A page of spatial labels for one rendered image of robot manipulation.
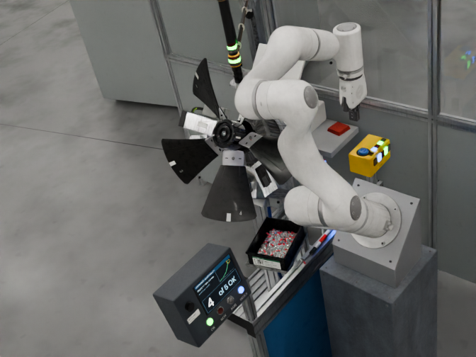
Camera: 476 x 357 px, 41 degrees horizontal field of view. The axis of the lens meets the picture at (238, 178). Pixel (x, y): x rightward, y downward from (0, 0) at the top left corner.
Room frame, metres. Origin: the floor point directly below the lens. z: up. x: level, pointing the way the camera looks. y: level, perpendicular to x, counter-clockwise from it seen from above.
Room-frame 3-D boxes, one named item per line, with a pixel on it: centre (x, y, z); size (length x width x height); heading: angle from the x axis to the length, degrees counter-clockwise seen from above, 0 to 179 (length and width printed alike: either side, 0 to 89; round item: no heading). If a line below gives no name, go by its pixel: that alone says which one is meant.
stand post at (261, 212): (2.33, -0.07, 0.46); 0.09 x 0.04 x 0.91; 43
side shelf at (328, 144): (2.62, -0.41, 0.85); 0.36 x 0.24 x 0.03; 43
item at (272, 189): (2.15, -0.14, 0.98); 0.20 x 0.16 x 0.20; 133
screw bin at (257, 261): (1.90, -0.09, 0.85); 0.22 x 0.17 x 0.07; 148
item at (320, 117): (2.69, -0.38, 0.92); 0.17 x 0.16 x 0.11; 133
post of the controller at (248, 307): (1.54, 0.06, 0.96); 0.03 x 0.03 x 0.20; 43
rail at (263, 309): (1.83, -0.25, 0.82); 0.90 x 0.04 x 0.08; 133
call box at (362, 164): (2.10, -0.55, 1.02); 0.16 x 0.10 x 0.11; 133
